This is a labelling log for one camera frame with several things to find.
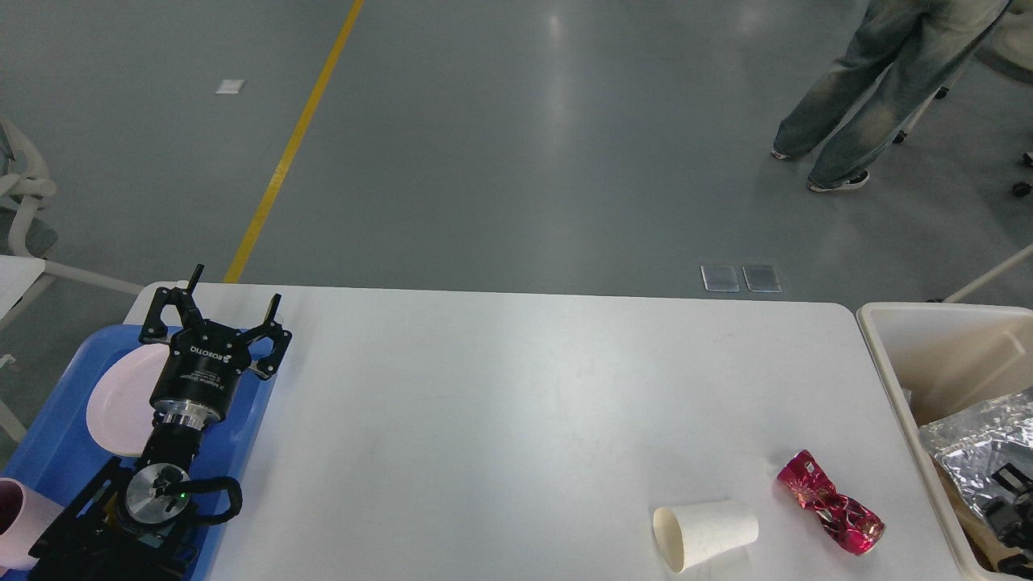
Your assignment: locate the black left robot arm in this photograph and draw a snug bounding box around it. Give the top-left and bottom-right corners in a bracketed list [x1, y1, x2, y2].
[28, 265, 292, 580]

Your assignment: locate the pink ribbed cup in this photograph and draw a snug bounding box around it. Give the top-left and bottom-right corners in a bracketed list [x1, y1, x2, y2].
[1, 478, 65, 574]

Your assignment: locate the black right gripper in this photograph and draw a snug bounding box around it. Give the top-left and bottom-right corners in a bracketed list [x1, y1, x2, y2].
[984, 463, 1032, 565]

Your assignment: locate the aluminium foil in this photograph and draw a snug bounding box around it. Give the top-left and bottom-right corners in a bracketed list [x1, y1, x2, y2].
[919, 387, 1032, 520]

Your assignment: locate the red crushed can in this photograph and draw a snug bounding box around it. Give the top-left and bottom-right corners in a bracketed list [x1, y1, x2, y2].
[777, 449, 885, 555]

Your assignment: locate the blue plastic tray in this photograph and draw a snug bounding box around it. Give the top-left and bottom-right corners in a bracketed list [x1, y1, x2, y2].
[0, 324, 283, 581]

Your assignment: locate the white side table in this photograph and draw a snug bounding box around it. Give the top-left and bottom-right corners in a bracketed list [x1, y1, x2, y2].
[0, 255, 48, 445]

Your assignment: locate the white waste bin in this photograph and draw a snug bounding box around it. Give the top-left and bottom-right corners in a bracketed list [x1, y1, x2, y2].
[856, 302, 1032, 580]

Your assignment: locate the white office chair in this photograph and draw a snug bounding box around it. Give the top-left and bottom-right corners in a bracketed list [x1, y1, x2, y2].
[2, 115, 144, 295]

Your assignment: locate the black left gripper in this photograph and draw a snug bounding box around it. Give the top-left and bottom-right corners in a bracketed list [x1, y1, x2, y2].
[139, 262, 292, 427]

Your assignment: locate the pink plate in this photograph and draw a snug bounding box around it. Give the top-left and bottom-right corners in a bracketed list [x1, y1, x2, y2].
[86, 345, 169, 458]

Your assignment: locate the white wheeled stand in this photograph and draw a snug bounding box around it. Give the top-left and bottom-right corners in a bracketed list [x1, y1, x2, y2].
[890, 0, 1033, 198]

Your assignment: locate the white paper cup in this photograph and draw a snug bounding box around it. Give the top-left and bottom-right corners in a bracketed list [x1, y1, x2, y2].
[652, 499, 759, 573]

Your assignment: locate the person in jeans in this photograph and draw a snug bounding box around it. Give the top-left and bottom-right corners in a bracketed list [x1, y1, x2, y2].
[771, 1, 1010, 194]

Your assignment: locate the brown paper bag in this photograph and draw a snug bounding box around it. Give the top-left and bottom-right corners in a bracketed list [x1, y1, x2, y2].
[935, 466, 1021, 573]

